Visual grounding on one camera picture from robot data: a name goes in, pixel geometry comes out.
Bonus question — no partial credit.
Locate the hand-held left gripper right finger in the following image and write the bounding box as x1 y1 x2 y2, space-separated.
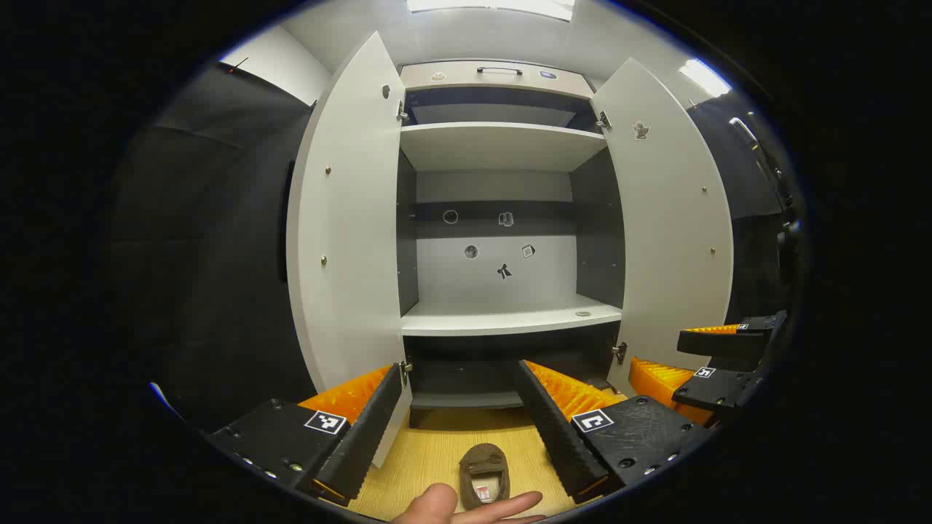
515 359 718 505

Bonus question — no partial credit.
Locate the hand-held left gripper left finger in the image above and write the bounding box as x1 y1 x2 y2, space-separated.
208 362 403 508

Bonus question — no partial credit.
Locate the brown fuzzy shoe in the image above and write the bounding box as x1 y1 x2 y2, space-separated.
458 442 512 512

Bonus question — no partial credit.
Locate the white cabinet drawer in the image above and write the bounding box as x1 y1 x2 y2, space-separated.
400 60 595 100

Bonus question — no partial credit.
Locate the ceiling light panel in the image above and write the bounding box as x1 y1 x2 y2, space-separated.
679 58 732 99

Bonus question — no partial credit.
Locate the black door handle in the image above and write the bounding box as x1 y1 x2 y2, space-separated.
279 162 296 284

